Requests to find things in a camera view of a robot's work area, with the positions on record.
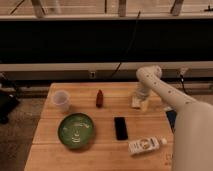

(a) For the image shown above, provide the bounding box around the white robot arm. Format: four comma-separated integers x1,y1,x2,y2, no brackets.
136,65,213,171

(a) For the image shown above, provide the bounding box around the black hanging cable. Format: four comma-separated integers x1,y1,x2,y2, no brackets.
108,10,142,80

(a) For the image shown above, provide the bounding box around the green ceramic bowl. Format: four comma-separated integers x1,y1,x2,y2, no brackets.
57,113,95,149

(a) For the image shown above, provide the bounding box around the black smartphone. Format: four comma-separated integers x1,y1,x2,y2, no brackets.
114,117,128,140

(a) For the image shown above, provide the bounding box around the white wall outlet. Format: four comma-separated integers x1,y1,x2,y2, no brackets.
89,71,96,79

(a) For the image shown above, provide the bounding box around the translucent plastic cup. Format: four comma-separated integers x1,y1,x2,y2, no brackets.
51,90,70,113

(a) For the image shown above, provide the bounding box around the white lotion bottle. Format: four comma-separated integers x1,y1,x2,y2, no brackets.
128,137,167,155

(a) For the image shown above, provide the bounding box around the dark object at left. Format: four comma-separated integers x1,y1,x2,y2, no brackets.
0,72,21,125

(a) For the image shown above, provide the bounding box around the red chili pepper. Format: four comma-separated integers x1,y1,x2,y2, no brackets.
96,90,103,108

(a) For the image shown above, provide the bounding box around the blue control box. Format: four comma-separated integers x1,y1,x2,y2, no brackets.
166,110,177,130

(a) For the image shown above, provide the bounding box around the white sponge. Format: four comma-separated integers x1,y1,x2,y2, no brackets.
131,96,149,112

